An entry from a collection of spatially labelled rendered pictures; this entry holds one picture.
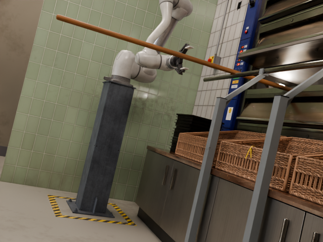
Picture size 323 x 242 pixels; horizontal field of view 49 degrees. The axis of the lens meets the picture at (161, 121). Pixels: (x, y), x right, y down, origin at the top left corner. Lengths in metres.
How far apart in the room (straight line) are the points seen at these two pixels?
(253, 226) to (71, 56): 2.33
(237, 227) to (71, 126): 2.03
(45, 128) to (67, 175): 0.47
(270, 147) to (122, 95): 1.53
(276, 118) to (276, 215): 0.37
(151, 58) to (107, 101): 0.51
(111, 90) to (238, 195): 1.41
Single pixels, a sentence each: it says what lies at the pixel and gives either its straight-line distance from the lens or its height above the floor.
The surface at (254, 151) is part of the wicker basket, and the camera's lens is 1.70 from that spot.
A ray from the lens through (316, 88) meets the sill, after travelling 2.26.
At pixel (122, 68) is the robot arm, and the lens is 2.76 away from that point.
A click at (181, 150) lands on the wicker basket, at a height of 0.62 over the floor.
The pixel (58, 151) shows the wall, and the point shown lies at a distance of 3.29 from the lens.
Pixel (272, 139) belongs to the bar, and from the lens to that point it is 1.46.
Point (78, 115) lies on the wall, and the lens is 3.28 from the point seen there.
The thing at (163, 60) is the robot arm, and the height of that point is 1.19.
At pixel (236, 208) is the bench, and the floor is 0.45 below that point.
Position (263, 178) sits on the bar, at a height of 0.62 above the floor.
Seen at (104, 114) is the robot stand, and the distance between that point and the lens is 2.69.
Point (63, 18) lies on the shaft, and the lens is 2.03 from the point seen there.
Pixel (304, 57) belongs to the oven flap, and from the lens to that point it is 2.43.
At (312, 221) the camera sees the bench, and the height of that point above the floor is 0.52.
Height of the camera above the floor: 0.70
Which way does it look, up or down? 2 degrees up
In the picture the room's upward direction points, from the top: 13 degrees clockwise
